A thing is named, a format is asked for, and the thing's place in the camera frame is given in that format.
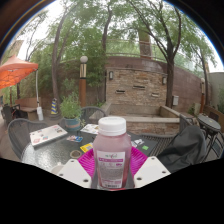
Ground potted green plant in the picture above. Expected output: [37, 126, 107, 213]
[59, 92, 84, 132]

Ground white printed papers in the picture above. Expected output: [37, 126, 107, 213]
[79, 123, 100, 136]

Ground dark laptop with stickers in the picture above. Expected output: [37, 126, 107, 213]
[128, 131, 160, 158]

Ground wooden bench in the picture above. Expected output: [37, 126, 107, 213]
[14, 97, 39, 121]

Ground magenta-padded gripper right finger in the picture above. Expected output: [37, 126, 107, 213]
[128, 146, 172, 189]

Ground grey wall box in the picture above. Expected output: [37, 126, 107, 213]
[171, 95, 180, 107]

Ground wooden globe lamp post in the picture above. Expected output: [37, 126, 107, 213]
[78, 55, 89, 108]
[199, 77, 206, 114]

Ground thin-trunk tree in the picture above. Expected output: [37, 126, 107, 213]
[191, 29, 218, 111]

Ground round dark patio table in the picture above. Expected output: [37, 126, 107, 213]
[196, 113, 222, 133]

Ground yellow blue striped cone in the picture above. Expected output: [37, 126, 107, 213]
[49, 97, 60, 117]

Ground black jacket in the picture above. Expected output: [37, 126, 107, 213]
[156, 124, 208, 164]

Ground pink drink bottle white cap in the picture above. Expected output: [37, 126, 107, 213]
[92, 116, 133, 191]

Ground black metal chair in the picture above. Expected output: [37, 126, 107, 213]
[209, 111, 224, 158]

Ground curved-trunk tree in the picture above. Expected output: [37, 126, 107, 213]
[49, 6, 81, 111]

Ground small dark round disc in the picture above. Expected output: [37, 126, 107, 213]
[69, 149, 83, 160]

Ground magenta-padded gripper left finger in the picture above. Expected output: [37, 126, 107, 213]
[57, 148, 99, 189]

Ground silver laptop with stickers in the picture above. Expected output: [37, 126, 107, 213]
[29, 124, 69, 148]

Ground orange patio umbrella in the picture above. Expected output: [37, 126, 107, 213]
[0, 54, 44, 122]

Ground small colourful card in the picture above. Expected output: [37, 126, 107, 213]
[65, 134, 84, 144]

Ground dark forked-trunk tree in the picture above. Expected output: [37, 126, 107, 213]
[129, 0, 188, 108]

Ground yellow card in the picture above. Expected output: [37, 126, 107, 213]
[79, 142, 95, 154]

